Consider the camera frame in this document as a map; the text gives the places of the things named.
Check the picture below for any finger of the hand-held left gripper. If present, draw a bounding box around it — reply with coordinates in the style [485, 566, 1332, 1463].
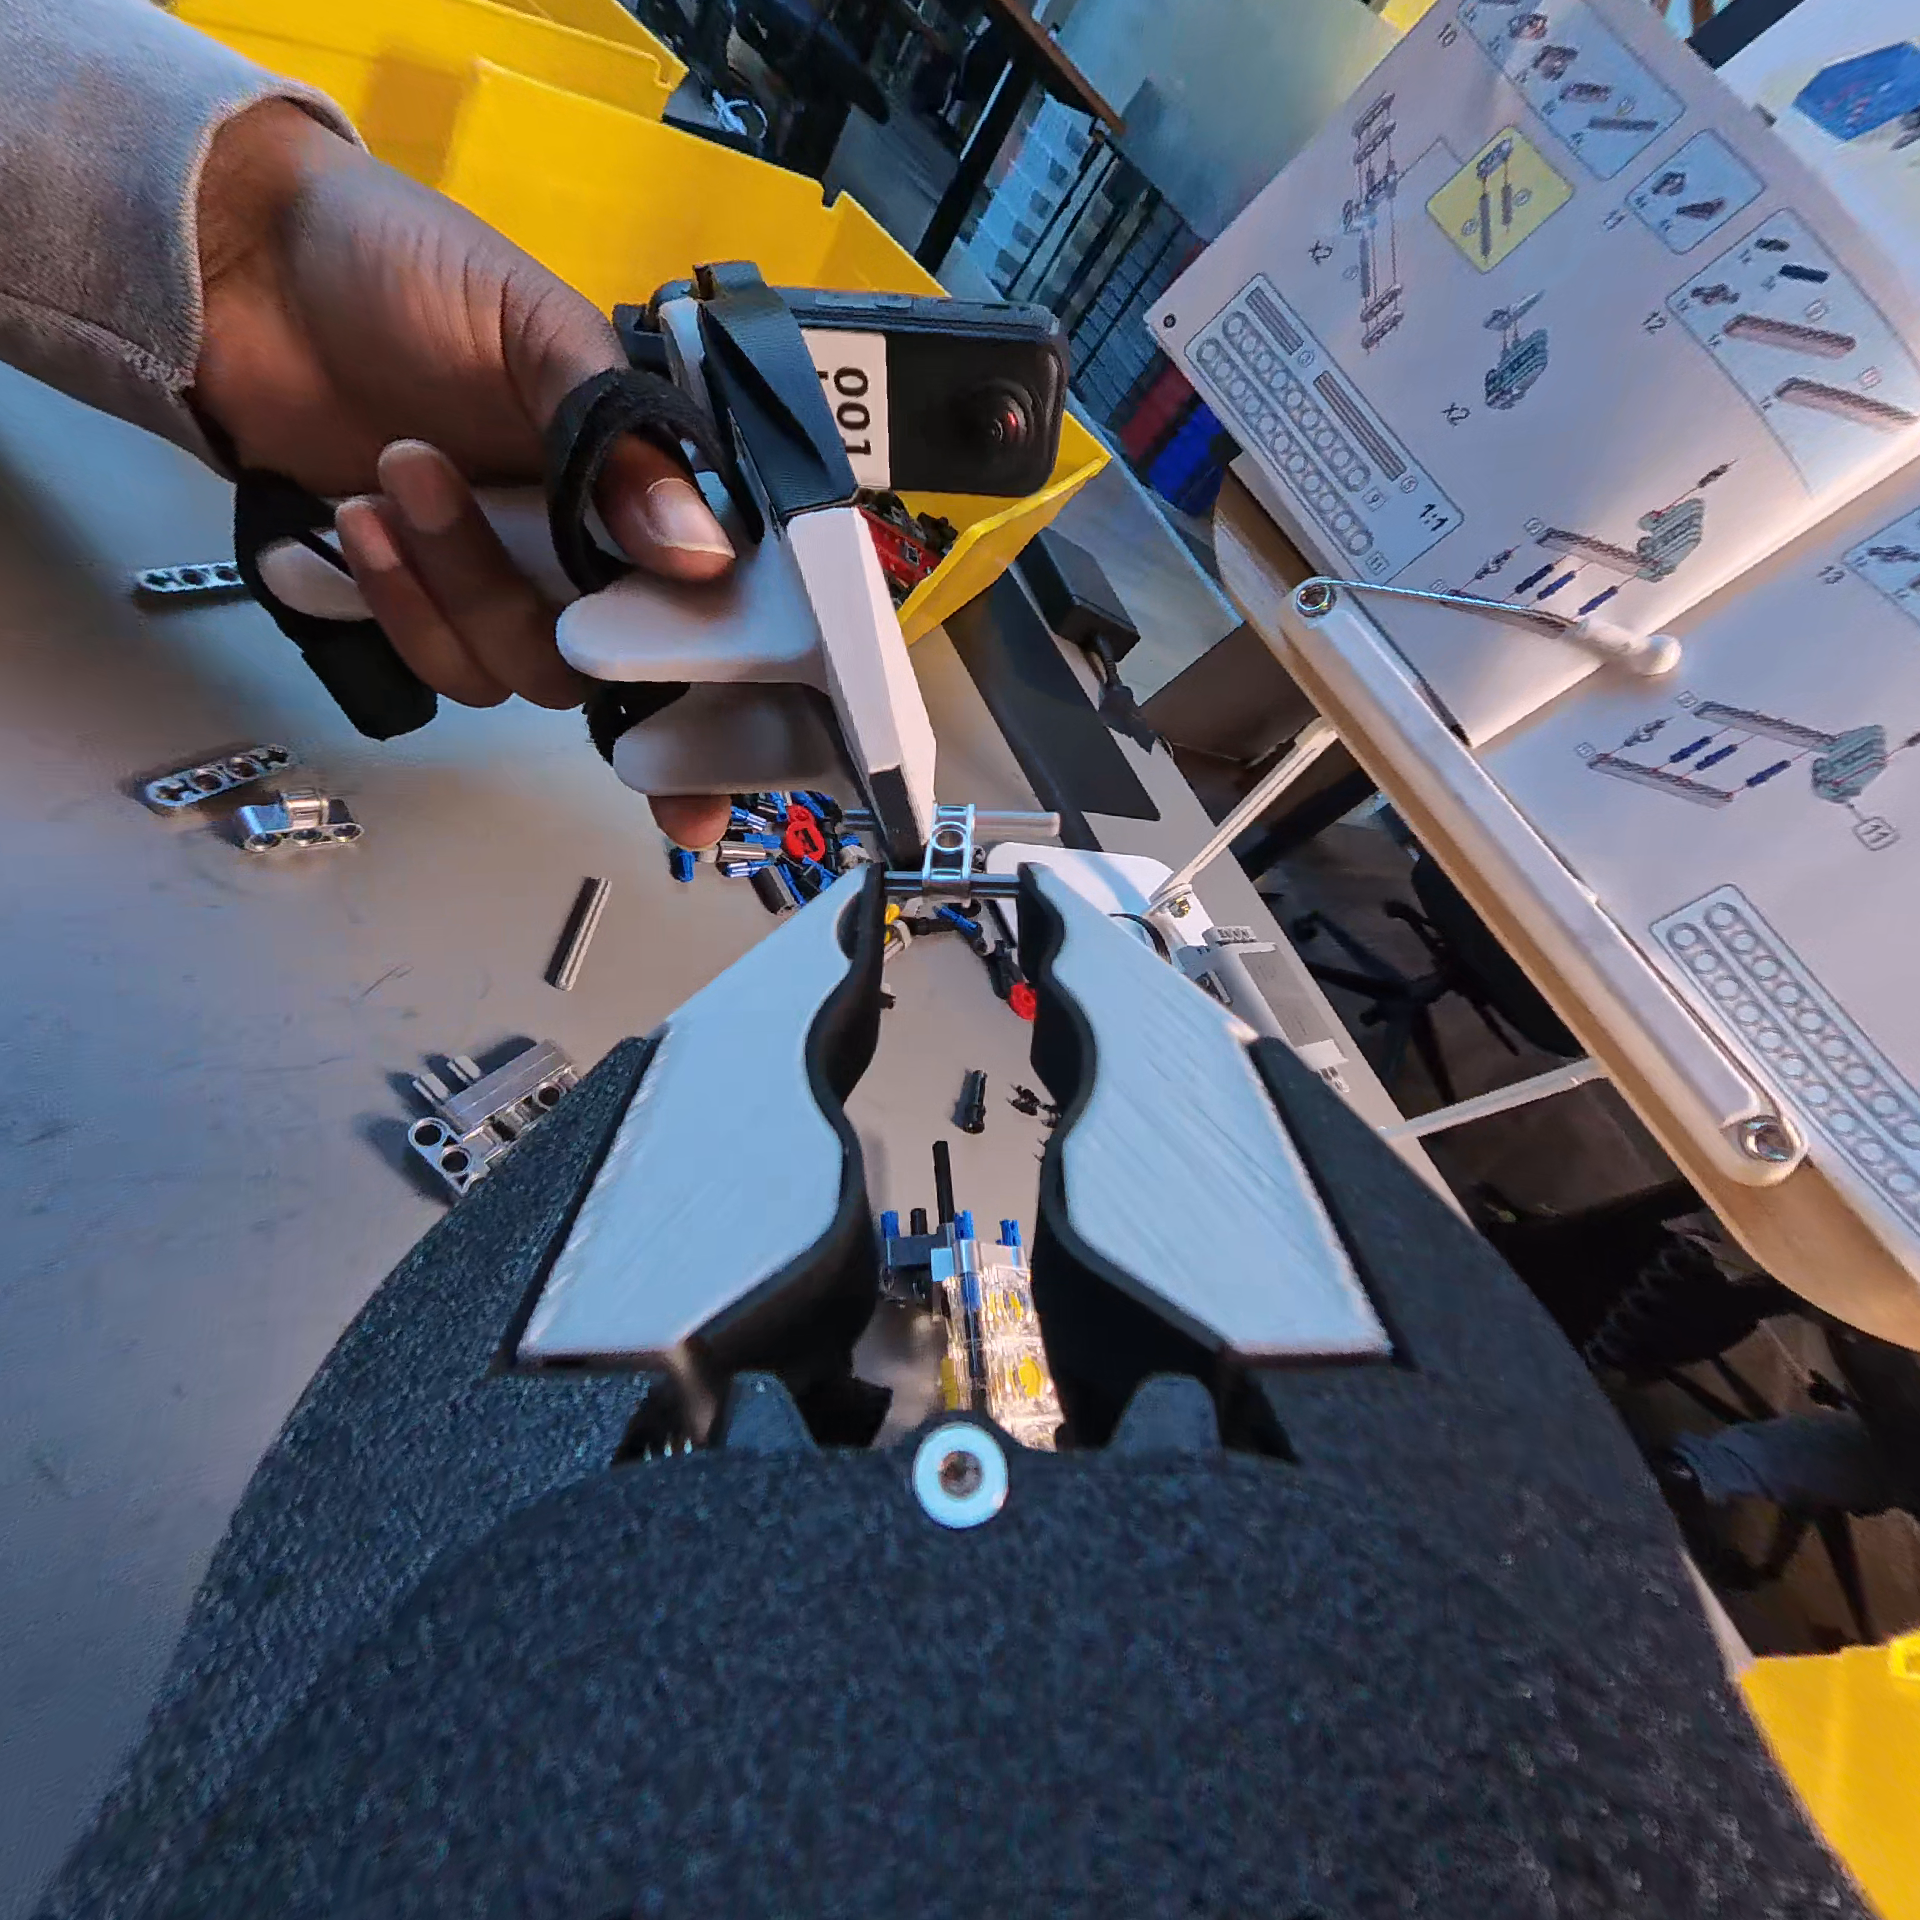
[783, 502, 942, 866]

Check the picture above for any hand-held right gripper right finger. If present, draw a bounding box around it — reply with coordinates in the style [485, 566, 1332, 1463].
[1017, 862, 1394, 1455]

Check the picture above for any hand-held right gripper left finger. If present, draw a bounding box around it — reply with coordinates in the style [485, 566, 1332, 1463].
[516, 862, 891, 1404]

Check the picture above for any person's left hand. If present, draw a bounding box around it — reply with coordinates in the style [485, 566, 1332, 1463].
[189, 96, 739, 850]

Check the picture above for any pile of black red beams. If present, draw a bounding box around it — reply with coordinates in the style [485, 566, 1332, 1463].
[859, 487, 957, 603]

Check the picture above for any yellow storage bin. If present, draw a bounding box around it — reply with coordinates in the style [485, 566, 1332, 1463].
[164, 0, 950, 325]
[1740, 1636, 1920, 1920]
[862, 413, 1115, 645]

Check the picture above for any grey drawer cabinet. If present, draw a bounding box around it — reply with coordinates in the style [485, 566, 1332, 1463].
[975, 107, 1202, 407]

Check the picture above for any pile of mixed small connectors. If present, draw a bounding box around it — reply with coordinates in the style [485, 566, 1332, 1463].
[665, 790, 1040, 1023]

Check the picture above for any grey battery box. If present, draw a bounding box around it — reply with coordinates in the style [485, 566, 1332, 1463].
[1170, 914, 1352, 1097]

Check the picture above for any black table leg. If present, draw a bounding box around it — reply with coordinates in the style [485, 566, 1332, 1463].
[916, 60, 1036, 272]

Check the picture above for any black power adapter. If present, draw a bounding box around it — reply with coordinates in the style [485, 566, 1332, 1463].
[1042, 526, 1146, 639]

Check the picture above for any chrome beam assembly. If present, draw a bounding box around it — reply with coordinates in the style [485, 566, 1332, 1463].
[407, 1041, 578, 1198]

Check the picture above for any clear engine block model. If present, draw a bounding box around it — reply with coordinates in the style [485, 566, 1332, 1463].
[876, 1140, 1067, 1455]

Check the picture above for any stack of blue bins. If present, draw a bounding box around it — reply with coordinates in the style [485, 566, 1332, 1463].
[1146, 396, 1232, 513]

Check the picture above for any white lamp base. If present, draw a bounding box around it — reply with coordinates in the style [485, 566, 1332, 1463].
[983, 839, 1202, 963]

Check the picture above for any dark stand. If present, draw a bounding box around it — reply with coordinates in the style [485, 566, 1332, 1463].
[1211, 481, 1920, 1351]

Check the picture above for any chrome T-shaped connector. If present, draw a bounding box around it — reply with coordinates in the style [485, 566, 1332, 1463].
[229, 790, 364, 858]

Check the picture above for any white instruction sheet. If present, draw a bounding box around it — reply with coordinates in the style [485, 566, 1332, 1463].
[1146, 0, 1920, 1246]

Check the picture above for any chrome thin liftarm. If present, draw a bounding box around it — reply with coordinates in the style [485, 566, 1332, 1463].
[140, 745, 298, 815]

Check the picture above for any black adapter cable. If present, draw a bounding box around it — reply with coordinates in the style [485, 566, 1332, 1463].
[1086, 632, 1163, 752]

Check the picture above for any metal page holder wire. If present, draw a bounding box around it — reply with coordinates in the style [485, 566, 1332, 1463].
[1291, 578, 1685, 679]

